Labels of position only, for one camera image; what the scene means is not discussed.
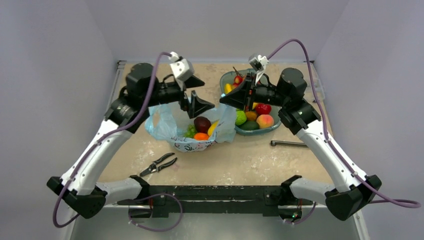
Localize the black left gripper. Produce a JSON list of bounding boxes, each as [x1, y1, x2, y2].
[[142, 73, 214, 117]]

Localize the dark red fake apple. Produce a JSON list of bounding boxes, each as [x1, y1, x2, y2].
[[193, 116, 212, 134]]

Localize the green fake grapes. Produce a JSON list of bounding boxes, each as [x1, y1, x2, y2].
[[183, 124, 198, 139]]

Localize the yellow fake mango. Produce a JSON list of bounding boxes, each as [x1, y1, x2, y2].
[[207, 120, 219, 136]]

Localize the light blue plastic bag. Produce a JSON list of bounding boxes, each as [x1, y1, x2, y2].
[[144, 102, 237, 153]]

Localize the orange fake mandarin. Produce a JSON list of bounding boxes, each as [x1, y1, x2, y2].
[[193, 132, 210, 141]]

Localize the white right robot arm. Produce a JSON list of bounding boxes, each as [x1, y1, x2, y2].
[[219, 67, 382, 221]]

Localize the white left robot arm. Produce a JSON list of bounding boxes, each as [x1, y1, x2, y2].
[[47, 63, 214, 219]]

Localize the yellow fake banana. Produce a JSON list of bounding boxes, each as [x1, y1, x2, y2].
[[224, 83, 233, 95]]

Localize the red fake cherry bunch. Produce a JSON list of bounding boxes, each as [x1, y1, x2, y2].
[[232, 67, 245, 89]]

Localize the light green bumpy fake fruit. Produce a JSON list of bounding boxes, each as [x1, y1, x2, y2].
[[235, 110, 247, 126]]

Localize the small orange fake fruit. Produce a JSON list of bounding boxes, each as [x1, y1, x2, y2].
[[245, 111, 258, 122]]

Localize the dark green fake avocado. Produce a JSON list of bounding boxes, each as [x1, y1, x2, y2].
[[238, 121, 260, 131]]

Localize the fake peach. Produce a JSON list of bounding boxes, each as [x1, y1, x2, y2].
[[256, 114, 275, 129]]

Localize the teal plastic fruit basket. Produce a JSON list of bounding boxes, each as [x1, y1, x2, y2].
[[219, 68, 282, 136]]

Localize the clear plastic screw box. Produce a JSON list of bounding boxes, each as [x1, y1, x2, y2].
[[305, 71, 326, 102]]

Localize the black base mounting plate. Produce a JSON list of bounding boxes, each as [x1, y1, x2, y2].
[[117, 185, 313, 220]]

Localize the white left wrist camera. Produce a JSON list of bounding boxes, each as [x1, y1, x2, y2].
[[168, 51, 195, 82]]

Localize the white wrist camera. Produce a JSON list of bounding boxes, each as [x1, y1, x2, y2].
[[248, 54, 269, 85], [168, 51, 195, 82]]

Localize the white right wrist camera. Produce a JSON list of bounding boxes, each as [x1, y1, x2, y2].
[[248, 54, 269, 85]]

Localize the black handled pliers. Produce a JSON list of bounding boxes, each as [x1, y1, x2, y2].
[[139, 152, 178, 177]]

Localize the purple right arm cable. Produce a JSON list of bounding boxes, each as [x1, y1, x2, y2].
[[266, 38, 422, 226]]

